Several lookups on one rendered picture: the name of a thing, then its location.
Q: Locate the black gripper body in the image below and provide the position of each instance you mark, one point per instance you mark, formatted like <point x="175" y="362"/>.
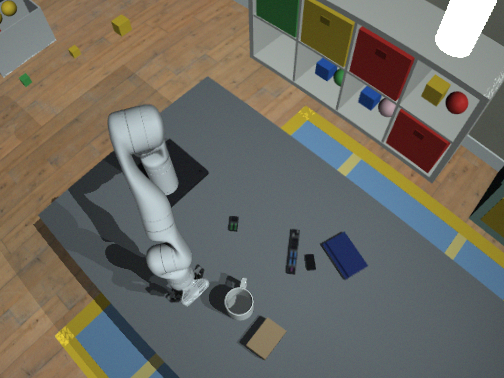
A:
<point x="178" y="292"/>

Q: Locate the tan rectangular block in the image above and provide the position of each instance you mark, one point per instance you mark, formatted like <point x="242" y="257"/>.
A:
<point x="265" y="339"/>

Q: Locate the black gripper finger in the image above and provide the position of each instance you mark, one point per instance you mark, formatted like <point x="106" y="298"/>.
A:
<point x="172" y="297"/>
<point x="199" y="270"/>

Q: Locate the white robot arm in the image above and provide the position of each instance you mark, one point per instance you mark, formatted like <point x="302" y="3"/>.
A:
<point x="137" y="129"/>

